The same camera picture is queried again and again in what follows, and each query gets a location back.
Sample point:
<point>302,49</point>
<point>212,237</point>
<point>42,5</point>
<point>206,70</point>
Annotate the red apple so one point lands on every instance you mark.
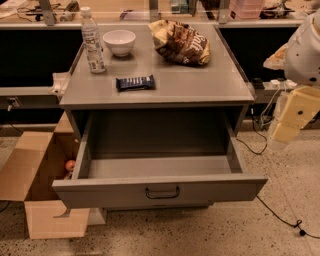
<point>69,165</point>

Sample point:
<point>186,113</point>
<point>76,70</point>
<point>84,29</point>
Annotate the clear plastic water bottle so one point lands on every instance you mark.
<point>92,42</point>

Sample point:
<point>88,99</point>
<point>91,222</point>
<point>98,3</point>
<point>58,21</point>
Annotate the blue candy bar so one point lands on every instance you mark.
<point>135,83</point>

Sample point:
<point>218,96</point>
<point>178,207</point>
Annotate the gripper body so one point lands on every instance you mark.
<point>302,63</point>

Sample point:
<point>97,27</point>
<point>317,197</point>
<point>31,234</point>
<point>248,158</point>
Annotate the white ceramic bowl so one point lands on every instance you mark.
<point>119,42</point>

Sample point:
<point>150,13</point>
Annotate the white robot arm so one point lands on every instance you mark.
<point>299,58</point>

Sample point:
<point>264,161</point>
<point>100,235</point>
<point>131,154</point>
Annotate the pink plastic container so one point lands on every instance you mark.
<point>245,9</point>

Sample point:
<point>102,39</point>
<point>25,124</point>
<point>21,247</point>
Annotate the white power strip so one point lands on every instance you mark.
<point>282,84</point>

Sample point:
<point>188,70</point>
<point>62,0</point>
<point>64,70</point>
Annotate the open cardboard box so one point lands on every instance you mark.
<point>37,160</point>

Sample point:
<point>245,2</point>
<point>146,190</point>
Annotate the grey top drawer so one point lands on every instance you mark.
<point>137,159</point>

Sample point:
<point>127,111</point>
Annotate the grey drawer cabinet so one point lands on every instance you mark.
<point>217,86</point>

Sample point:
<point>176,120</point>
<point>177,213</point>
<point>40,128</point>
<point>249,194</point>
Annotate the brown chip bag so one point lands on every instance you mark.
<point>180,43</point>

